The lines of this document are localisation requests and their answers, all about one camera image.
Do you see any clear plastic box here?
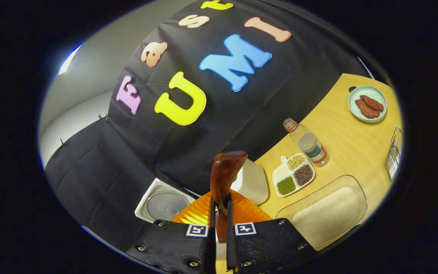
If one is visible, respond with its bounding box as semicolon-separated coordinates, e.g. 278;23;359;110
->
275;175;368;249

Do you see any wire metal chopstick holder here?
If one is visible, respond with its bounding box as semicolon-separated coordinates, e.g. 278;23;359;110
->
385;126;403;181

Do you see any white rice cooker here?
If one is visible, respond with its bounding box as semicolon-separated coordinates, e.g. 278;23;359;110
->
135;178;197;223

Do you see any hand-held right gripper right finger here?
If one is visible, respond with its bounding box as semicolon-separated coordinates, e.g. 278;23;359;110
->
227;190;319;274

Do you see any reddish brown meat slice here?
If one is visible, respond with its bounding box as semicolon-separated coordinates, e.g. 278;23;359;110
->
360;95;385;112
355;99;381;119

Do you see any clear plastic bottle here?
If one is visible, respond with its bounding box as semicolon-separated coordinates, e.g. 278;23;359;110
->
283;118;330;167

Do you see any white rice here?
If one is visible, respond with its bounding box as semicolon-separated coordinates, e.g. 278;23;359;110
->
291;186;361;246

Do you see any white divided bean dish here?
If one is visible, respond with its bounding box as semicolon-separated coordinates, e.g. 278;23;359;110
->
272;153;316;198

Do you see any brown wooden spoon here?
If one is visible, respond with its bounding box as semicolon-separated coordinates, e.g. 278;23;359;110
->
210;151;248;244

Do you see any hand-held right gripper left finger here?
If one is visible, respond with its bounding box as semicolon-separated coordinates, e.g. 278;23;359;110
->
126;190;217;274

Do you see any pale green plate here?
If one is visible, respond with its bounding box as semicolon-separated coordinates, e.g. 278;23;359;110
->
348;85;388;123

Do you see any white toaster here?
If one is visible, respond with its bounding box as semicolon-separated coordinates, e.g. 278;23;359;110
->
230;159;270;206

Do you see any small ceiling light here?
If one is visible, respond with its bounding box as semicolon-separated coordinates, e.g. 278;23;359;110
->
58;43;84;76

